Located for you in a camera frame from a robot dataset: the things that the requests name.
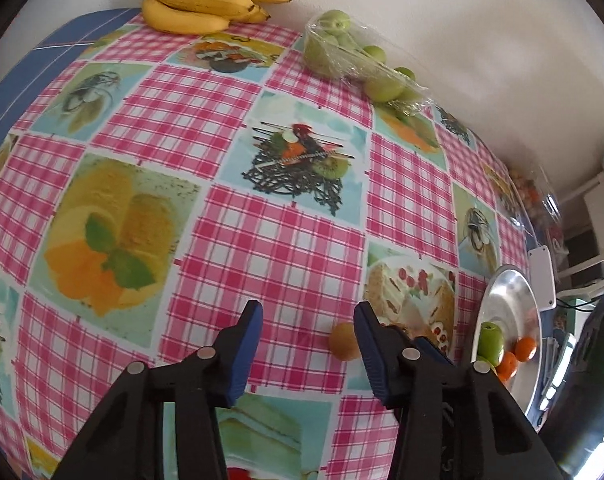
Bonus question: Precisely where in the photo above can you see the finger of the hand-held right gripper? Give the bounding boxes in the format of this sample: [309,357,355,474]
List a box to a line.
[413,336,455,368]

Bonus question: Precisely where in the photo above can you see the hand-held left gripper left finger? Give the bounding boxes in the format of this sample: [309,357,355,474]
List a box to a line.
[49,300,263,480]

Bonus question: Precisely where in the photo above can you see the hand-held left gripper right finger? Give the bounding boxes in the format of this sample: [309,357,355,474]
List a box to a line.
[353,301,565,480]

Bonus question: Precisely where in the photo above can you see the brown longan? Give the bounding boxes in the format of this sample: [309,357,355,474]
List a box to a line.
[330,322,363,361]

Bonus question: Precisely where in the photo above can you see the small green mango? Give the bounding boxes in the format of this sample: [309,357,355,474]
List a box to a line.
[476,322,506,367]

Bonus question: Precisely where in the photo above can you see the orange tangerine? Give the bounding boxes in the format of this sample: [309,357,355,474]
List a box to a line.
[496,352,519,382]
[514,337,539,363]

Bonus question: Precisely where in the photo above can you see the round metal tray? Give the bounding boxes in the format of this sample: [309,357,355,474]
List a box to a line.
[470,264,543,414]

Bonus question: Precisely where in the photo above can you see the clear pack of small fruits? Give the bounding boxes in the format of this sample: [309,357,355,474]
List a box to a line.
[506,164,566,242]

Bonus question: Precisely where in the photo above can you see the clear pack of green fruits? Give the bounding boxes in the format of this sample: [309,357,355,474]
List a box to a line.
[302,8,431,117]

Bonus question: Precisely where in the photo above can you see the pink checked printed tablecloth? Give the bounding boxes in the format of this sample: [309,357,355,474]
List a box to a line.
[0,15,547,480]

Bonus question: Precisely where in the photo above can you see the white power strip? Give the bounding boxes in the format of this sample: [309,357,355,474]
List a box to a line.
[526,245,558,311]

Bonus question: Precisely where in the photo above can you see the black cable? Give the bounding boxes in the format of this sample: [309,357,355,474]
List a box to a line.
[556,280,604,312]

